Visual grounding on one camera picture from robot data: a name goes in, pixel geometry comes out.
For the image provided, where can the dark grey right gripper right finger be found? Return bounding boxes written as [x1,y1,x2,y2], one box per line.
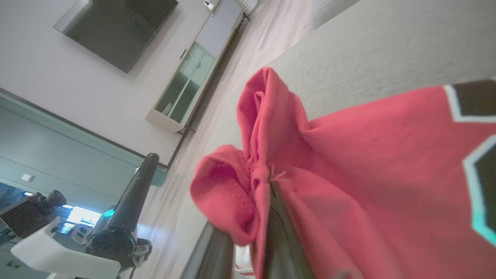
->
[263,183,311,279]

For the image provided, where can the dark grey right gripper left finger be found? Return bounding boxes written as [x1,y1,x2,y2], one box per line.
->
[180,223,235,279]

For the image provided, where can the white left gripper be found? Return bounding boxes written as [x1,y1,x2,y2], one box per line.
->
[11,153,160,279]

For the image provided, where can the red jersey white sleeves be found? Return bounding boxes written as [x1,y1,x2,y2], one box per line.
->
[190,67,496,279]

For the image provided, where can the teal framed glass partition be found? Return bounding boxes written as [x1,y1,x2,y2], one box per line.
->
[0,88,168,279]

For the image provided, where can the grey TV cabinet glass doors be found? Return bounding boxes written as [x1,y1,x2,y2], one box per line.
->
[146,0,245,134]

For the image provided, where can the white ribbed cylinder appliance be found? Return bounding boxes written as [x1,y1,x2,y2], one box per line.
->
[236,0,259,16]

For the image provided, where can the grey sofa seat cushion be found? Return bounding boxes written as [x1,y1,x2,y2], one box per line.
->
[312,0,359,29]

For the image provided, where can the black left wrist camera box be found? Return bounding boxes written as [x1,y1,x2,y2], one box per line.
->
[0,190,67,239]

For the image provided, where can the black wall television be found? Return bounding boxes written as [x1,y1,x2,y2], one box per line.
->
[53,0,179,73]

